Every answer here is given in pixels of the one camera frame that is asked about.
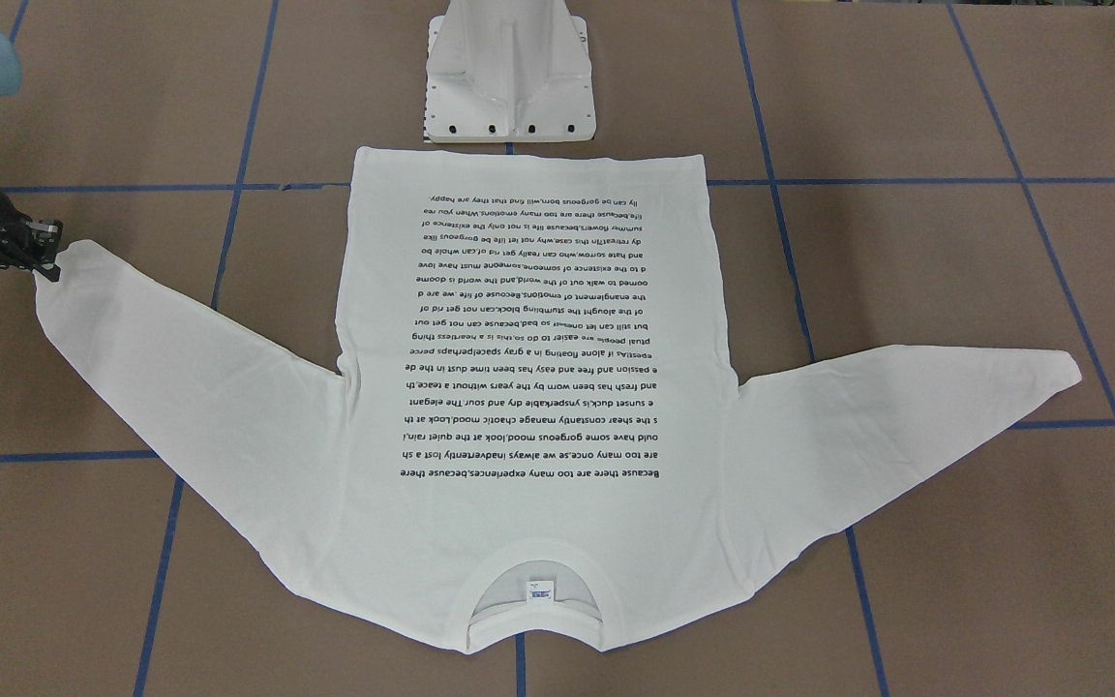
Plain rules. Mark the white long-sleeve printed shirt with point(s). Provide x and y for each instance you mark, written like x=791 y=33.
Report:
x=534 y=423

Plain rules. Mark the white camera mast base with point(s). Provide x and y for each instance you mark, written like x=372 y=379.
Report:
x=508 y=71

